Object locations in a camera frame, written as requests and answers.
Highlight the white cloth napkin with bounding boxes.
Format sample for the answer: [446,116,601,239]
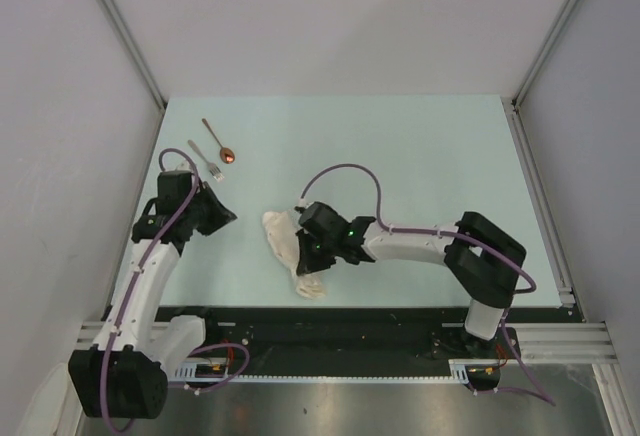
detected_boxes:
[261,211,326,300]

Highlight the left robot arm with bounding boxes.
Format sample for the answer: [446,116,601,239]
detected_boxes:
[68,170,237,419]

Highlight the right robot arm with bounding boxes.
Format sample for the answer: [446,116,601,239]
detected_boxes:
[295,202,527,357]

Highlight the silver fork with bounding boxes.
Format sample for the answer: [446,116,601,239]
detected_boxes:
[187,139,224,182]

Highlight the copper spoon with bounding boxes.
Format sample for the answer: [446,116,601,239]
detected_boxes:
[201,118,236,164]

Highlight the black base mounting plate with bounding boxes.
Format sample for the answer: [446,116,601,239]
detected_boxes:
[154,305,584,380]

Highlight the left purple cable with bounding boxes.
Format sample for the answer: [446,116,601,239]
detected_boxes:
[102,148,251,433]

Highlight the purple cable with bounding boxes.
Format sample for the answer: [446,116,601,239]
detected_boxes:
[299,163,556,407]
[102,148,251,433]

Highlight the white slotted cable duct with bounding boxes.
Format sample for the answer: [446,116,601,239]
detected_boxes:
[169,360,500,392]

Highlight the left aluminium frame post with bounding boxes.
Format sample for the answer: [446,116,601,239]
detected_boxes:
[96,0,168,113]

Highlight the aluminium frame post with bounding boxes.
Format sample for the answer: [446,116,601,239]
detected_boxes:
[514,0,609,107]
[96,0,168,113]

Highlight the right aluminium frame post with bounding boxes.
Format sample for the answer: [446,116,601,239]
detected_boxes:
[514,0,609,107]

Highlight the aluminium cross rail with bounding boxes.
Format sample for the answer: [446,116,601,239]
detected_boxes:
[77,322,615,364]

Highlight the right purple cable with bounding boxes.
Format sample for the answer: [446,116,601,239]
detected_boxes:
[299,163,556,407]

